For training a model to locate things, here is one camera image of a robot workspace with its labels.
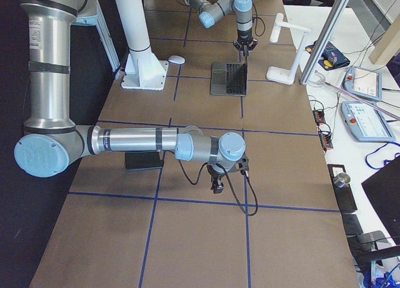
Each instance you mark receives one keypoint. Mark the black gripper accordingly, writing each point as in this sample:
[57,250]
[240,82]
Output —
[244,38]
[215,177]

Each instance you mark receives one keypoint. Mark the grey laptop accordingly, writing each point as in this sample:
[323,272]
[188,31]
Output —
[229,78]

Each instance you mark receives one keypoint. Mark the white wireless mouse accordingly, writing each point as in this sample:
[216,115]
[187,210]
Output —
[175,59]

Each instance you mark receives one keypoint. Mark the black mouse pad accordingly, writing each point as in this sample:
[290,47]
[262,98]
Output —
[142,160]

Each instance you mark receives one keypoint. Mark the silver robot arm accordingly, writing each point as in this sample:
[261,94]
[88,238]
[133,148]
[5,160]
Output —
[52,141]
[210,14]

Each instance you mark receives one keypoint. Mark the space print pouch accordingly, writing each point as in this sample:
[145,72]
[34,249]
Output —
[332,58]

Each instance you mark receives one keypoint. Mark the upper orange connector box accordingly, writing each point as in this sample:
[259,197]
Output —
[319,116]

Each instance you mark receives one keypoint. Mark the orange connector box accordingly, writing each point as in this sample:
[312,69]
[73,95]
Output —
[326,140]
[319,116]

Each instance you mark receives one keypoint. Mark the lower orange connector box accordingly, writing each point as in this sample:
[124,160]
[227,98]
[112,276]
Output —
[326,140]

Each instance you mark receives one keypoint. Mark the upper teach pendant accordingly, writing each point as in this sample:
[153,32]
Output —
[363,83]

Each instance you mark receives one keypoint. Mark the teach pendant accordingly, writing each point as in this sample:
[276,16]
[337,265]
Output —
[365,123]
[363,83]

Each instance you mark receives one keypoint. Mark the metal cylinder weight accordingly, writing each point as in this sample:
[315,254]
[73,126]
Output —
[341,180]

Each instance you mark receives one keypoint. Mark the black tray strip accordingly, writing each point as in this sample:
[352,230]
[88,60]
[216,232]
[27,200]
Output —
[344,196]

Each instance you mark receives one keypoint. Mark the lower teach pendant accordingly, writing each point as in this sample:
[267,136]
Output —
[365,123]

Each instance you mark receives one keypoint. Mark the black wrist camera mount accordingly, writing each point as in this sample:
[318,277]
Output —
[242,166]

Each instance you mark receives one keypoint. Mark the white pedestal column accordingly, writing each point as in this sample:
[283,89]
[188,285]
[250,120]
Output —
[143,69]

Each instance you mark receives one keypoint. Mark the aluminium frame post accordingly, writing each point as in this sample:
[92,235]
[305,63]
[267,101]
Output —
[323,38]

